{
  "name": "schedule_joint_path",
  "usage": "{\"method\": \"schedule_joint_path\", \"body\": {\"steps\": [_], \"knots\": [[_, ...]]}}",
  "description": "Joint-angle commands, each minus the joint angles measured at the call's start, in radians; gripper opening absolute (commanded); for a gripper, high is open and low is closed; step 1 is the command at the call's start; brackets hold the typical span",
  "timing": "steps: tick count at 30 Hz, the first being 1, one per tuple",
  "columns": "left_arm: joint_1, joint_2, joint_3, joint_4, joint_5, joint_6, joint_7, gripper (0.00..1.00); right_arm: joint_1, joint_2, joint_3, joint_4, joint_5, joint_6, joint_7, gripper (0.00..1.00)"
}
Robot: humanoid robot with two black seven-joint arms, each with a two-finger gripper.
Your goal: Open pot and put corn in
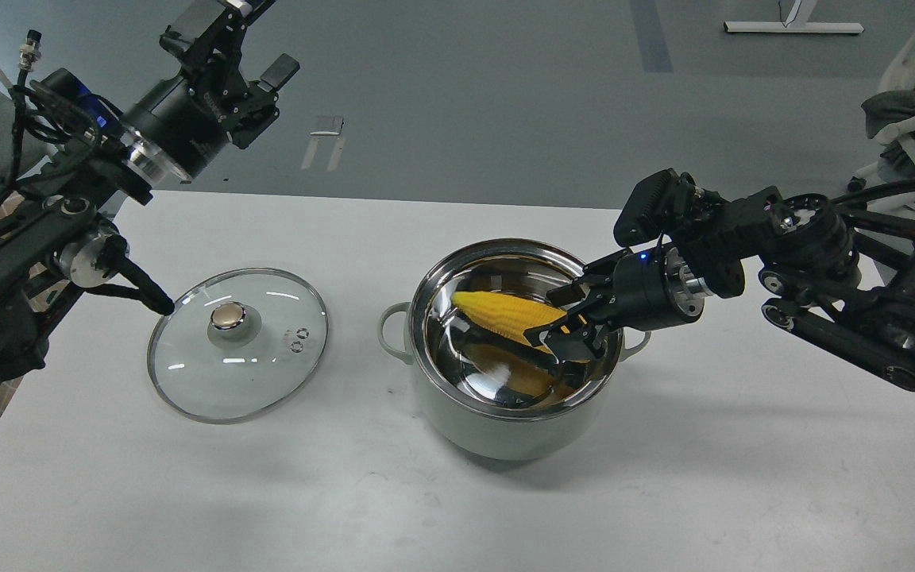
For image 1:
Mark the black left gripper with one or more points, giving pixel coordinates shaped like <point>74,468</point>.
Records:
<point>181,125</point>

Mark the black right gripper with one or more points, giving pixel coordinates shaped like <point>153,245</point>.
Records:
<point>650,290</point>

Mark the yellow corn cob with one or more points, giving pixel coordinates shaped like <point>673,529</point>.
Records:
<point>503,314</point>

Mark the glass pot lid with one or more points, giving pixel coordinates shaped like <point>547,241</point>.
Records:
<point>238,345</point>

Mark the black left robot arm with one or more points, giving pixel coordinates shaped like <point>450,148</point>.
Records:
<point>72,151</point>

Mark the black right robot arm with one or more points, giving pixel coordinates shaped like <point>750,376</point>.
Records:
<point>841,277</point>

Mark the pale green steel pot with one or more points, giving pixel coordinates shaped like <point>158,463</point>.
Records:
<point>490,395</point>

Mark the white desk foot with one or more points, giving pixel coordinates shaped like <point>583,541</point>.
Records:
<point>798,21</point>

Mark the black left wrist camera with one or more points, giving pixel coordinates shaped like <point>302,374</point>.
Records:
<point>206,25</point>

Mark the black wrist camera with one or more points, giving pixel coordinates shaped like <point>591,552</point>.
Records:
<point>641,218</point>
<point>206,25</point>

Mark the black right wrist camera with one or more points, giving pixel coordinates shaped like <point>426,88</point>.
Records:
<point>641,218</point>

